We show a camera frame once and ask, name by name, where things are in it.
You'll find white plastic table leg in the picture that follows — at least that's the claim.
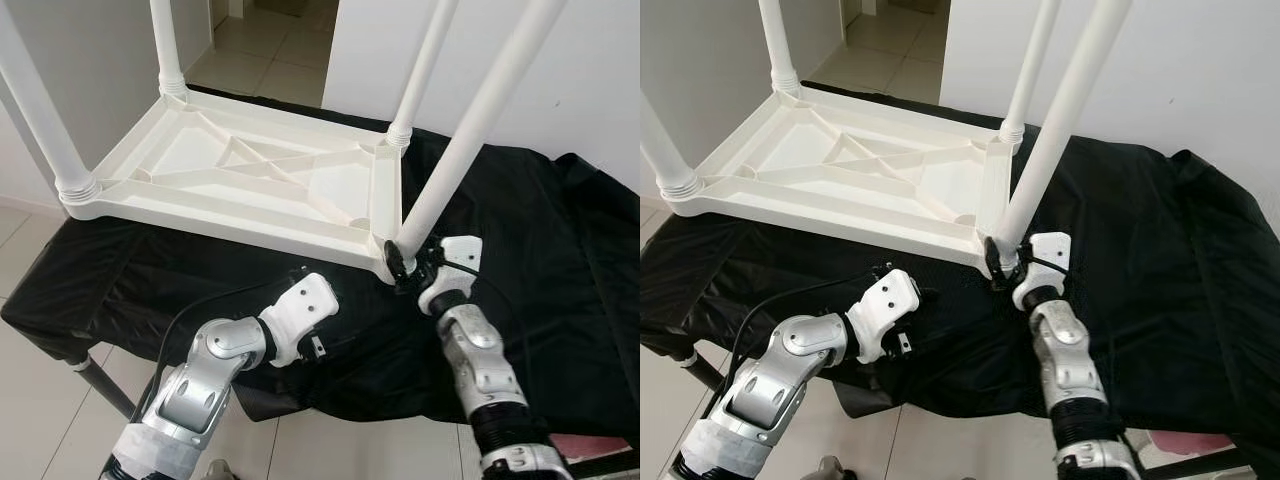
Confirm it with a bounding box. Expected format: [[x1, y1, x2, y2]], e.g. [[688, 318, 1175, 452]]
[[640, 95, 701, 199], [385, 0, 461, 149], [995, 0, 1134, 251], [148, 0, 189, 98], [0, 0, 101, 201], [758, 0, 801, 96], [395, 0, 569, 259], [998, 0, 1063, 146]]

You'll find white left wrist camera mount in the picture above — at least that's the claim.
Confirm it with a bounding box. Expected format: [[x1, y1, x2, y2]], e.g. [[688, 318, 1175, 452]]
[[258, 272, 339, 368], [845, 268, 921, 364]]

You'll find black metal bar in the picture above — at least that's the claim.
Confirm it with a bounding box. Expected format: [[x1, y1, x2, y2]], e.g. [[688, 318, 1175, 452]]
[[570, 450, 641, 479], [1140, 450, 1280, 480]]

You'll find pink stool seat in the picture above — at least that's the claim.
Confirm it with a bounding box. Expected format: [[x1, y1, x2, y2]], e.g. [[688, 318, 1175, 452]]
[[1150, 430, 1236, 456], [550, 432, 621, 459]]

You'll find white plastic table top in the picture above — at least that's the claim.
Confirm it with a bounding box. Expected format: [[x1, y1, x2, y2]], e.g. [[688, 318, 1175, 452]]
[[655, 82, 1026, 269], [60, 88, 416, 286]]

